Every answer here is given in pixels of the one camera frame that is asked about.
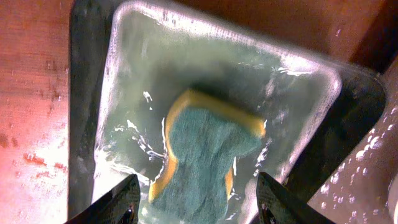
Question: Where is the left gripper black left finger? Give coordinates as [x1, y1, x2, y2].
[65, 174, 141, 224]

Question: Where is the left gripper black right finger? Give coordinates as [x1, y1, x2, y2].
[256, 172, 335, 224]

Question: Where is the green yellow sponge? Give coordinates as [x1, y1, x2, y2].
[148, 90, 266, 223]

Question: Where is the large dark brown tray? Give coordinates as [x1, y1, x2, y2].
[306, 58, 398, 224]

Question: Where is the small green wash tray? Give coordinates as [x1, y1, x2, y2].
[68, 1, 387, 223]

